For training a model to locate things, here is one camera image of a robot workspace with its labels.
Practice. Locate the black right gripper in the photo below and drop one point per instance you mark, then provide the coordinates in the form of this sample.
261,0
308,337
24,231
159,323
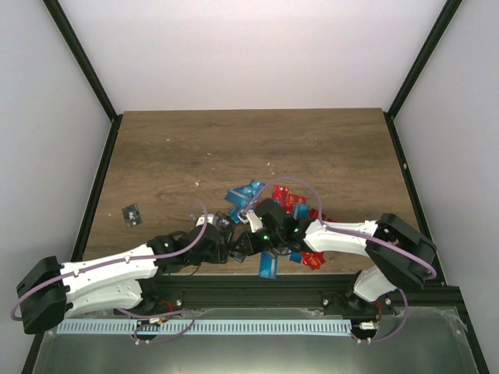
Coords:
252,248

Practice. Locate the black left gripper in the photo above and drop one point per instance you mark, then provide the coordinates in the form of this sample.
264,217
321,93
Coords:
220,253

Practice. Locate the black leather card holder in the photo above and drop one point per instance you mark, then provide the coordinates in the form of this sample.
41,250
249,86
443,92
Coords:
223,222

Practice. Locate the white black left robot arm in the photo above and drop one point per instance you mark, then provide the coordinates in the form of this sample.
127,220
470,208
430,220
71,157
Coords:
163,254

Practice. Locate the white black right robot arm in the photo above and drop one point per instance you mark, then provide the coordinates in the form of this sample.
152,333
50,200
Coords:
402,257

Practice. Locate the blue card near table edge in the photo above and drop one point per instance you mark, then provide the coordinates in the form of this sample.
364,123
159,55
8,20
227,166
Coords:
268,268

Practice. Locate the blue card top of pile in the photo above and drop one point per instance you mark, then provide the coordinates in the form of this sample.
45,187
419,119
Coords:
241,196

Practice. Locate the red VIP card front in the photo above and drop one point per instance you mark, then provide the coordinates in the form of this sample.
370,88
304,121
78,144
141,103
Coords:
314,260

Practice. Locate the lone black VIP card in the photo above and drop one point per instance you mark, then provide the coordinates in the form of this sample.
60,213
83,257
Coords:
132,215

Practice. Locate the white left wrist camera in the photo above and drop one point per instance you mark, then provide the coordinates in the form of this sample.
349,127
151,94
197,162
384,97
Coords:
206,219

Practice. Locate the black front frame rail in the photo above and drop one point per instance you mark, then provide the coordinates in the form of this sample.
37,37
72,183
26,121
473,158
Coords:
331,292

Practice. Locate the light blue slotted cable duct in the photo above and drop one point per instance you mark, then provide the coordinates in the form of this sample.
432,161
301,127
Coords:
309,327

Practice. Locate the black left frame post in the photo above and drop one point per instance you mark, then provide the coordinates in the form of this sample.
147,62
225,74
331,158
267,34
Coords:
65,28

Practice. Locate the black aluminium frame post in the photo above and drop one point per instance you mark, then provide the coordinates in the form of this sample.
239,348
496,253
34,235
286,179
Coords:
432,40

